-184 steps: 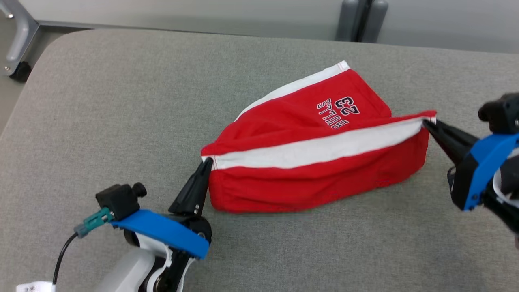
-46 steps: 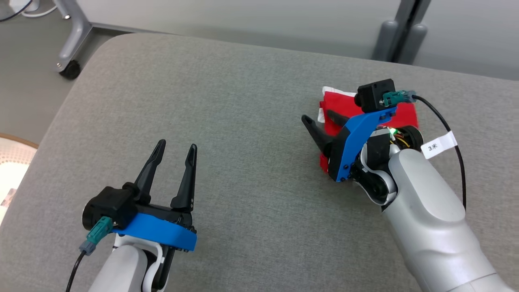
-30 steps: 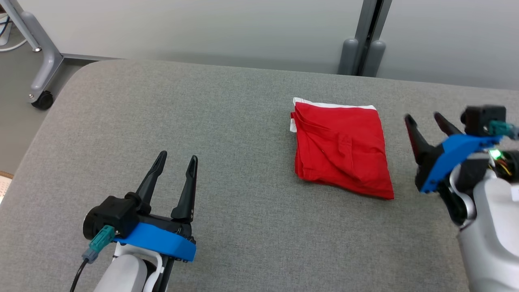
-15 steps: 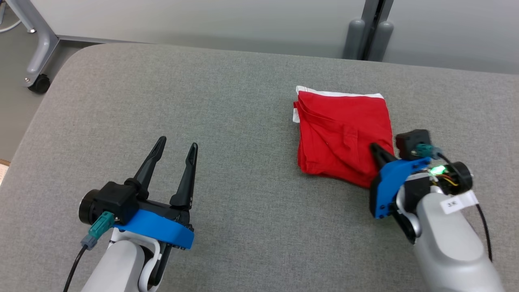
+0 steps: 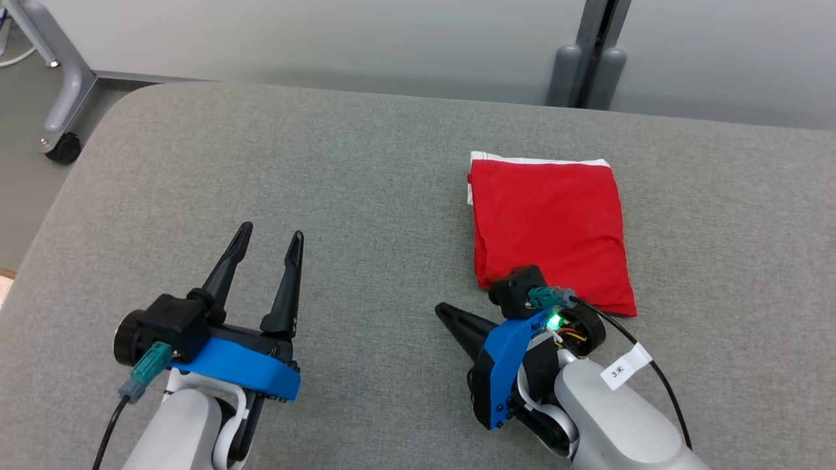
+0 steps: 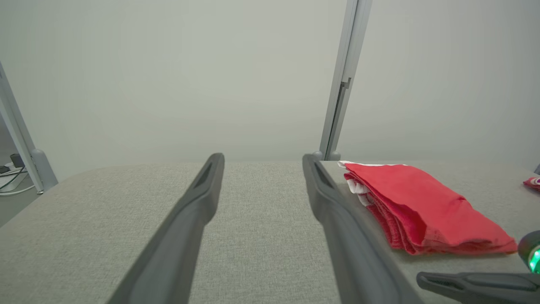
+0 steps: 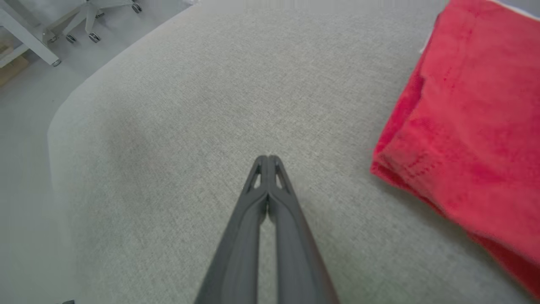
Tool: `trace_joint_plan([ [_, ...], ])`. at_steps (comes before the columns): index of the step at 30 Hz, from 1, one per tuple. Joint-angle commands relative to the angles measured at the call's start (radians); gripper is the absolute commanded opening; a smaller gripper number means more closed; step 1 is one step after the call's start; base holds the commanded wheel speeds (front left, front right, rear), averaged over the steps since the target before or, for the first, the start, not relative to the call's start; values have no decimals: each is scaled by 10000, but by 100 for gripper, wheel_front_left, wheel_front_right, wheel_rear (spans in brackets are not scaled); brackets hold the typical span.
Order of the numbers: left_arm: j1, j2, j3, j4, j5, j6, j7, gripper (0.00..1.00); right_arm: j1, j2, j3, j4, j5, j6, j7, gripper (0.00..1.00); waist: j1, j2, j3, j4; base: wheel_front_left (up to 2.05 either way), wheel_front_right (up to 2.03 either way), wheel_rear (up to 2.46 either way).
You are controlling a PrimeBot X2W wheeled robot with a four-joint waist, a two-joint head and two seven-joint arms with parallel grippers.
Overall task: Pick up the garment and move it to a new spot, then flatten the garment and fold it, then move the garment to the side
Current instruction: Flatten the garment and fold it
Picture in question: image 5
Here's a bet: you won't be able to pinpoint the teal cable connector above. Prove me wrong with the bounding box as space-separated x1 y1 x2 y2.
528 286 579 311
119 343 174 404

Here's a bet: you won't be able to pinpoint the white background cable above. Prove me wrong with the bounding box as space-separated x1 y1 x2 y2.
0 44 39 68

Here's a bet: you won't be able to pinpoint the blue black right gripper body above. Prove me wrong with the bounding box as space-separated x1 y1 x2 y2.
470 304 607 431

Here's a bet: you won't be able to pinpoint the grey metal stand leg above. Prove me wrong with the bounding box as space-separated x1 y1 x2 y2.
3 0 216 154

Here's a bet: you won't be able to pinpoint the teal left cable connector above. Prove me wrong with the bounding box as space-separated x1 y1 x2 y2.
119 343 174 404

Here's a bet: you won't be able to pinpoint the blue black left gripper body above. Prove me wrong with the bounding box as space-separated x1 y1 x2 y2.
171 324 302 403

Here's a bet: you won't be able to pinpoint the red shirt white sleeves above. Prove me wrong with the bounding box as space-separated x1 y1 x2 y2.
467 151 637 319

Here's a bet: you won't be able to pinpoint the black caster wheel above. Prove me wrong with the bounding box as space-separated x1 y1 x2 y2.
46 133 82 164

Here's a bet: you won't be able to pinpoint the teal right cable connector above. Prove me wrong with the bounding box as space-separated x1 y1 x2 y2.
528 286 579 311

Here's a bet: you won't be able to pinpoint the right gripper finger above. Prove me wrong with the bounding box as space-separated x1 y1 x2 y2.
434 302 500 362

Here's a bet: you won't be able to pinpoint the white cable label tag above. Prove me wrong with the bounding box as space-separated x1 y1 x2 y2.
600 343 654 392

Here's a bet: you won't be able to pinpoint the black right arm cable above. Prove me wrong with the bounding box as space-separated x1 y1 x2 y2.
571 297 693 451

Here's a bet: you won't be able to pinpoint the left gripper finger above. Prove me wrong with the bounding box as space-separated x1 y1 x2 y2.
199 222 254 315
260 230 305 339

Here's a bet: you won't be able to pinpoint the grey cylindrical post cap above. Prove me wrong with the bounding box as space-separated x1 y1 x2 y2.
547 44 583 107
586 47 628 110

